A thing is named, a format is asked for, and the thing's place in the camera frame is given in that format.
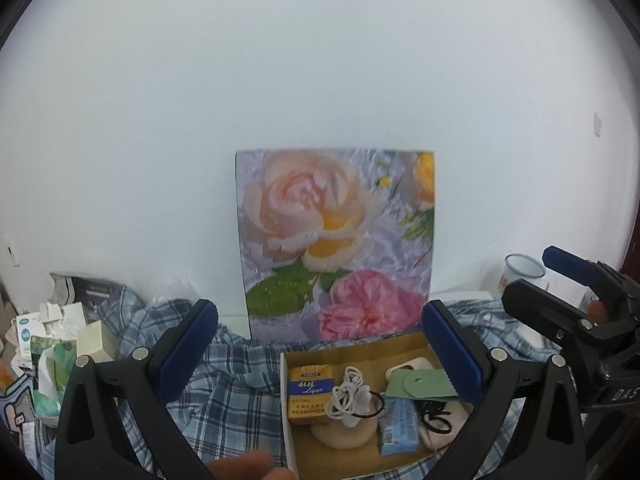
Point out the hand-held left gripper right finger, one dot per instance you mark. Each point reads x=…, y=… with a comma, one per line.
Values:
x=452, y=355

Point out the tan round soft pad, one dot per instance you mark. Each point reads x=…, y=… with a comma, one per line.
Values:
x=345, y=437

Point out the floral printed board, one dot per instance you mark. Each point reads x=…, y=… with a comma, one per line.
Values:
x=330, y=240

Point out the yellow cigarette pack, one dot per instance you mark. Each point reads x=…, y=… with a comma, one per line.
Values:
x=307, y=395

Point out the white box blue print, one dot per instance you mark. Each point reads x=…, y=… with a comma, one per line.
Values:
x=30, y=335

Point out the blue tissue packet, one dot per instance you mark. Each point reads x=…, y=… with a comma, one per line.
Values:
x=397, y=427

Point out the blue plaid shirt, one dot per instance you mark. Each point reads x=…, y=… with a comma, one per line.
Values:
x=235, y=385

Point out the small cream box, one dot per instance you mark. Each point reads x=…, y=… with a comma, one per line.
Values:
x=95, y=342

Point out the green soft pouch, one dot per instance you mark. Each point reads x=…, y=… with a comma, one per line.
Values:
x=420, y=385

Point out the person's left hand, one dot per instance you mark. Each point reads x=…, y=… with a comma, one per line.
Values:
x=250, y=467

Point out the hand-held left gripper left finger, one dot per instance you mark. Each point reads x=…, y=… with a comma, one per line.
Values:
x=187, y=355

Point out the green tissue pack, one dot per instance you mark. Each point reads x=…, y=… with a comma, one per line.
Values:
x=52, y=380

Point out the white enamel mug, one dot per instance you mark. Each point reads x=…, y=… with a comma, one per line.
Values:
x=520, y=277

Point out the person's right hand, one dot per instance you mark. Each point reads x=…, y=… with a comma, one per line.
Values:
x=597, y=310

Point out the cartoon printed bag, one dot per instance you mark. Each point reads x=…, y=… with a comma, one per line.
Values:
x=15, y=405

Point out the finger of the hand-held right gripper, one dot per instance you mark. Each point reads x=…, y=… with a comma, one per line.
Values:
x=545, y=312
x=570, y=262

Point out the cardboard box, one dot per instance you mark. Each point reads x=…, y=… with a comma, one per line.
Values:
x=345, y=462

